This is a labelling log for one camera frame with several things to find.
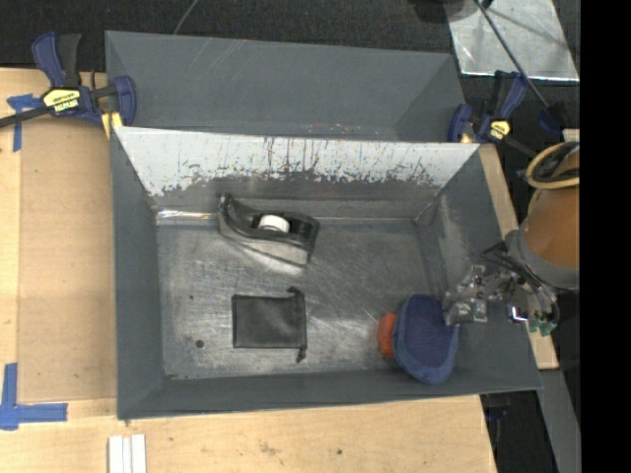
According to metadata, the orange round thing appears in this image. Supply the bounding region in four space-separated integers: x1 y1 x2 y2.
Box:
377 311 398 360

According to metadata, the blue fabric pad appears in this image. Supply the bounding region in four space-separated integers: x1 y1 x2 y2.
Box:
391 293 461 386

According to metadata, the grey metal bin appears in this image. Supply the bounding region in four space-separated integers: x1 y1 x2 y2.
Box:
104 30 545 421

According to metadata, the black cloth pouch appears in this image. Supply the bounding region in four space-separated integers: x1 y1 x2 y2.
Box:
231 286 310 364

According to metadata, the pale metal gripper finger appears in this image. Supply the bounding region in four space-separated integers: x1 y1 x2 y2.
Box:
442 296 490 326
456 263 489 297

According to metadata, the black tape dispenser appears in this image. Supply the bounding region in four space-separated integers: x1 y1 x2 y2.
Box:
216 192 321 268

